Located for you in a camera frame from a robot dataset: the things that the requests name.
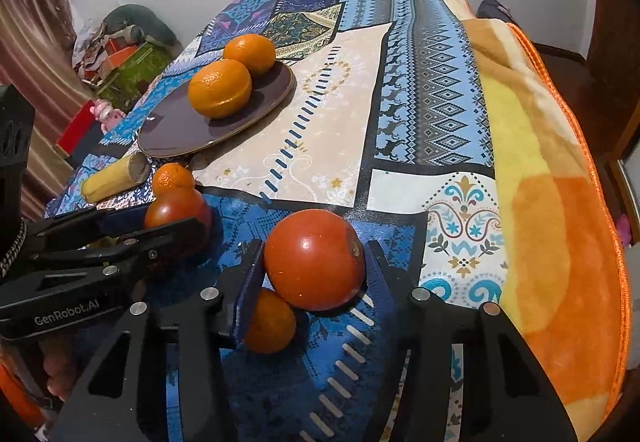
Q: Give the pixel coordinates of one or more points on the person's left hand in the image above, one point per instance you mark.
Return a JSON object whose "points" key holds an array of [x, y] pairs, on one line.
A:
{"points": [[57, 372]]}

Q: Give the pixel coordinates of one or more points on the pink cloth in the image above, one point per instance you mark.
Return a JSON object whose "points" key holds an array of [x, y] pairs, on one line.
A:
{"points": [[622, 228]]}

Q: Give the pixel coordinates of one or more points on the dark purple plate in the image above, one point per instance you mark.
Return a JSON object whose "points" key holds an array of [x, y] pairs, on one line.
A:
{"points": [[175, 132]]}

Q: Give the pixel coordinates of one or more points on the large orange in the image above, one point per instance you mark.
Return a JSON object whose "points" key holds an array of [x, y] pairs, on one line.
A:
{"points": [[220, 89], [250, 52]]}

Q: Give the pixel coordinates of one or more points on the yellow corn cob piece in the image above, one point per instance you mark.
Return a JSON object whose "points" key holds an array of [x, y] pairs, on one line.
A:
{"points": [[112, 179]]}

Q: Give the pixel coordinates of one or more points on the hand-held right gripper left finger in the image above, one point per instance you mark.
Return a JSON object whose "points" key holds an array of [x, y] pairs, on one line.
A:
{"points": [[252, 287]]}

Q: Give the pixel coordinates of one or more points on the red tomato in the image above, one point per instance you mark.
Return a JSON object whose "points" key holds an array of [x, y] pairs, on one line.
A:
{"points": [[315, 259], [175, 207]]}

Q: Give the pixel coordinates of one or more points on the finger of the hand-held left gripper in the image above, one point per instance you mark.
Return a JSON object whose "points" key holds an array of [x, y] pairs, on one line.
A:
{"points": [[160, 234], [75, 222]]}

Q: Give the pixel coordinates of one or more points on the blue patchwork printed tablecloth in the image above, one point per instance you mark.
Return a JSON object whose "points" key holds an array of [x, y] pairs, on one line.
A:
{"points": [[340, 132]]}

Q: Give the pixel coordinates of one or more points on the striped brown curtain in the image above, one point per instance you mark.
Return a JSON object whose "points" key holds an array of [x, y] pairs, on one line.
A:
{"points": [[30, 22]]}

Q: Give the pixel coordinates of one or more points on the teal plush pillow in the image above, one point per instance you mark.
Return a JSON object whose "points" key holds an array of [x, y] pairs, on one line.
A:
{"points": [[142, 22]]}

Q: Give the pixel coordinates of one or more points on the dark grey bag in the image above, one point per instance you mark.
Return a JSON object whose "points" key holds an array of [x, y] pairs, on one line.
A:
{"points": [[492, 9]]}

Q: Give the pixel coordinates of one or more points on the red box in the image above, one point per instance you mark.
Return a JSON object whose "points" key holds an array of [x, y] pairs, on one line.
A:
{"points": [[80, 129]]}

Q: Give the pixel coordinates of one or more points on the pink toy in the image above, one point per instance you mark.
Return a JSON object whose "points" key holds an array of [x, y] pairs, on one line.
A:
{"points": [[105, 114]]}

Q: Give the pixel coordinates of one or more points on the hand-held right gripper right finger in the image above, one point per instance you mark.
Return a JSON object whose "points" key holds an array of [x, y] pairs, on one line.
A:
{"points": [[381, 274]]}

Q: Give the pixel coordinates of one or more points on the small orange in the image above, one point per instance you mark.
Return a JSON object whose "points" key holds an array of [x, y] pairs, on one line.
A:
{"points": [[270, 322], [172, 178]]}

